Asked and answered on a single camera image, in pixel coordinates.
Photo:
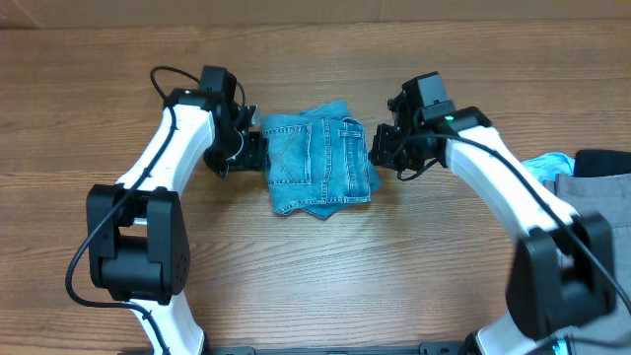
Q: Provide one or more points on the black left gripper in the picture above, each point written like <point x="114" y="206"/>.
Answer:
<point x="254" y="159"/>

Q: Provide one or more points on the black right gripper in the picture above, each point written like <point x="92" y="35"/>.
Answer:
<point x="383" y="148"/>

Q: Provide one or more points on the light blue denim jeans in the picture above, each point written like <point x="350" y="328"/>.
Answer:
<point x="318" y="161"/>

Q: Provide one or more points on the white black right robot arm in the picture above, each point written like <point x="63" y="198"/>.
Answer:
<point x="562" y="276"/>

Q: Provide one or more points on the light blue shirt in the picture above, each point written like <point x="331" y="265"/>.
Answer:
<point x="549" y="165"/>

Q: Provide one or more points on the black garment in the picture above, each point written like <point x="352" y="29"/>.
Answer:
<point x="596" y="163"/>

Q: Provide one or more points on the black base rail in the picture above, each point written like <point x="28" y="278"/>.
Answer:
<point x="345" y="350"/>

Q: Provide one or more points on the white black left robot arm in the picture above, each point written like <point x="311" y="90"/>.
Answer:
<point x="136" y="255"/>

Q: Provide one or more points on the brown cardboard back panel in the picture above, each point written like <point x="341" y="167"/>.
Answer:
<point x="67" y="14"/>

